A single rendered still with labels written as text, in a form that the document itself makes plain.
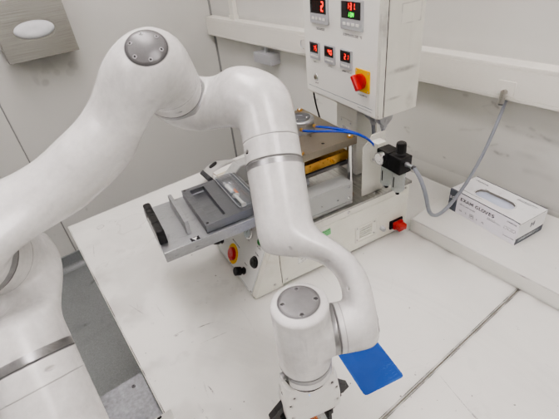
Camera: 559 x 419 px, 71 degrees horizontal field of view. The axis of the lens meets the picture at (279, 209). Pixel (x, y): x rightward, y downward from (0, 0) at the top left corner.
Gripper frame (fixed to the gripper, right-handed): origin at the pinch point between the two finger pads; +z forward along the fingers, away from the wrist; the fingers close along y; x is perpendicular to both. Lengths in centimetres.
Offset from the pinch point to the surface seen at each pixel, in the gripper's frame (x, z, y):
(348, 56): 55, -47, 39
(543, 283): 7, 3, 66
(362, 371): 7.8, 6.9, 15.7
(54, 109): 191, -12, -56
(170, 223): 53, -15, -15
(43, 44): 180, -44, -47
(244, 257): 48.9, 0.4, 1.8
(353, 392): 4.3, 6.9, 11.4
